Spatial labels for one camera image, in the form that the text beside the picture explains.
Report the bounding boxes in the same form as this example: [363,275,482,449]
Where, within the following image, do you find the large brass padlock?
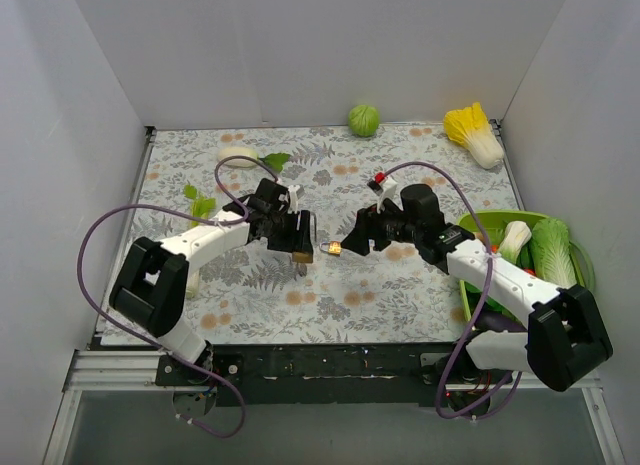
[292,210,317,264]

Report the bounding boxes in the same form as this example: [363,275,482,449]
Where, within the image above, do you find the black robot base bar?
[154,337,501,409]

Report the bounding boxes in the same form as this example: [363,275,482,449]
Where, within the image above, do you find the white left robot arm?
[109,179,315,385]

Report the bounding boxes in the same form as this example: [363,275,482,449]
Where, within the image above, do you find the green toy napa cabbage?
[530,217,578,289]

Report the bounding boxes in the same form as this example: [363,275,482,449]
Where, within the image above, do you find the yellow toy napa cabbage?
[443,102,504,169]

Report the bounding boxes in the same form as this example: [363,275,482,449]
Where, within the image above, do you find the purple cable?
[379,160,521,420]
[75,155,281,439]

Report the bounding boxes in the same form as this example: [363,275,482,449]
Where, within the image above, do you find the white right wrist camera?
[367,172,398,214]

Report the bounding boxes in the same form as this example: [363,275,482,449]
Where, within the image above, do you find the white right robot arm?
[341,178,613,391]

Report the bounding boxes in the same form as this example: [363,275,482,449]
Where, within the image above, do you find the green toy celery stalk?
[183,183,216,299]

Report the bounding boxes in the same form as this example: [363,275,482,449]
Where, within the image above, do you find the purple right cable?
[379,160,521,420]

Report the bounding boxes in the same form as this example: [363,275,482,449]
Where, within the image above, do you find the floral table mat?
[128,123,517,344]

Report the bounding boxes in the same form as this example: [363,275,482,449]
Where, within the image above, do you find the toy bok choy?
[498,221,532,264]

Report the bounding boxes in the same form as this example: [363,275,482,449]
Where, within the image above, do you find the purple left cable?
[75,155,281,439]

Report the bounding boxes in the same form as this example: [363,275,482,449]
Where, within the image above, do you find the green plastic basket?
[459,210,596,322]

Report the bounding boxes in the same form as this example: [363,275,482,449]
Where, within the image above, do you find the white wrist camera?
[282,185,304,214]
[367,172,398,214]

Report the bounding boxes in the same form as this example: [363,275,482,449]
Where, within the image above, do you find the purple toy eggplant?
[475,310,526,333]

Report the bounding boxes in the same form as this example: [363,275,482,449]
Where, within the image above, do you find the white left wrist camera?
[282,185,304,214]

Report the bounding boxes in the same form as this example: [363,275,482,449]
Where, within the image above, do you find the white toy radish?
[217,146,291,173]

